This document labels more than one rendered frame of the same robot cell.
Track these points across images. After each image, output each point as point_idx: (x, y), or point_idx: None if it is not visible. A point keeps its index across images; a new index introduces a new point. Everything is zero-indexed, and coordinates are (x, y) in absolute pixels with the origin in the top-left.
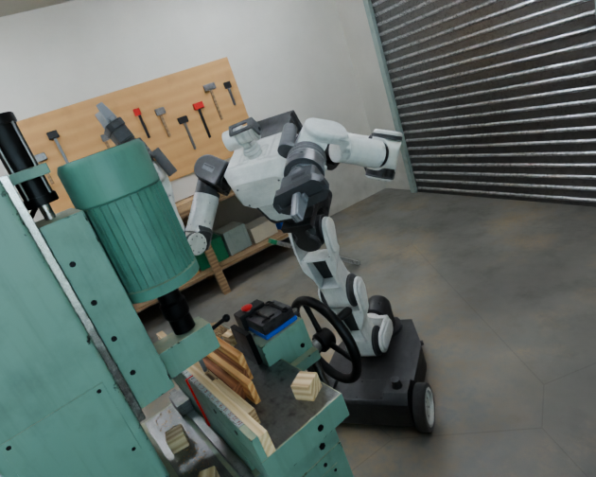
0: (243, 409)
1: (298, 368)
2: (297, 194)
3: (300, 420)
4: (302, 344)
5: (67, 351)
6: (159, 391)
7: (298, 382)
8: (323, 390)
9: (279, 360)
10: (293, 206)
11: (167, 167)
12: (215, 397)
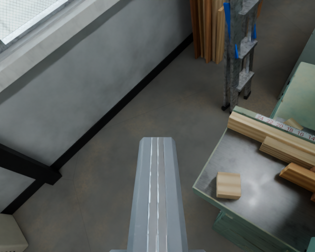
0: (275, 141)
1: (262, 229)
2: (138, 241)
3: (220, 154)
4: None
5: None
6: None
7: (232, 177)
8: (213, 190)
9: (305, 251)
10: (161, 167)
11: None
12: None
